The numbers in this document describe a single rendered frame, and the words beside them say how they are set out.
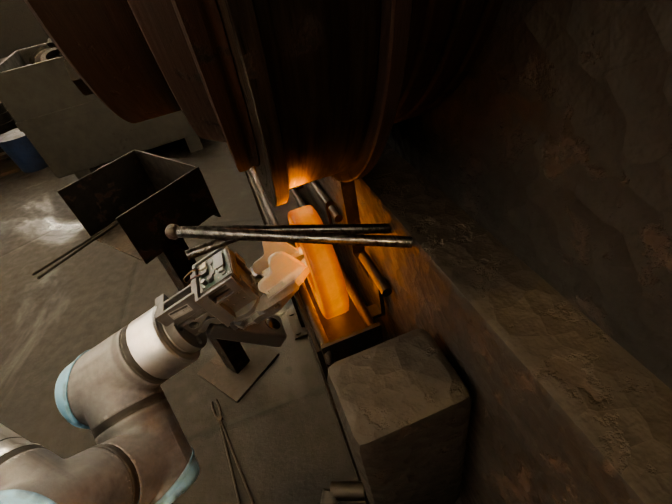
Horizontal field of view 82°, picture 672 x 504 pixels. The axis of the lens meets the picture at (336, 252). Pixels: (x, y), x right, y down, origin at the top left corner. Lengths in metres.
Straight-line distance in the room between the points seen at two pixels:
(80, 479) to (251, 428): 0.82
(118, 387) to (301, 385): 0.80
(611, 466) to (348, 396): 0.17
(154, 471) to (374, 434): 0.31
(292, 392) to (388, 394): 0.98
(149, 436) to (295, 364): 0.83
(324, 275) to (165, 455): 0.29
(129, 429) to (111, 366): 0.08
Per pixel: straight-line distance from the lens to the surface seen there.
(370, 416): 0.31
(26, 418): 1.74
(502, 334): 0.27
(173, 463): 0.57
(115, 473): 0.51
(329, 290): 0.46
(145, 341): 0.54
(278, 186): 0.24
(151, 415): 0.57
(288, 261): 0.49
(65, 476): 0.50
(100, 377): 0.58
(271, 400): 1.29
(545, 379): 0.25
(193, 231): 0.35
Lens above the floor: 1.08
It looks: 40 degrees down
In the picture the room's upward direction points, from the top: 12 degrees counter-clockwise
